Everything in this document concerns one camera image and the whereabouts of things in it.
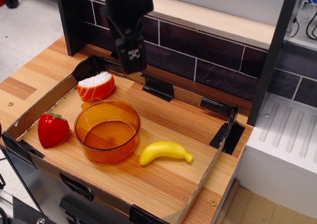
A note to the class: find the cardboard fence with black tape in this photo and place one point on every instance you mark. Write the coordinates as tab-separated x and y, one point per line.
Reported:
74	189

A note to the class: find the orange transparent plastic pot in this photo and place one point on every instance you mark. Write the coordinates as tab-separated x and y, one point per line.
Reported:
107	130

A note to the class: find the dark shelf frame with tiles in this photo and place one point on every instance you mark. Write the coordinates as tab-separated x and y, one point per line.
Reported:
225	58

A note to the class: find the white toy sink drainboard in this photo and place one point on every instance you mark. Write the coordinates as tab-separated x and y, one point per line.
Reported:
280	159

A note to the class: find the yellow toy banana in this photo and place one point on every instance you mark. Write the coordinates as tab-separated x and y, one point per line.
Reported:
164	149

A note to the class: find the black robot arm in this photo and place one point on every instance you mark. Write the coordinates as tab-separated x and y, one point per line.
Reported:
124	21

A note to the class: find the black caster wheel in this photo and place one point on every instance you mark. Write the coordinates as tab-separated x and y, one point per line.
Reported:
11	3

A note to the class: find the salmon sushi toy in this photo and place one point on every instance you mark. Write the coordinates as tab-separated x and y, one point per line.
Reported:
98	86

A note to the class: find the red toy strawberry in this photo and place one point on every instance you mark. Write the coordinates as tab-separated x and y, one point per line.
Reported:
52	128

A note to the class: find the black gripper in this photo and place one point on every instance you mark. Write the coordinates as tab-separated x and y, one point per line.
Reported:
124	20

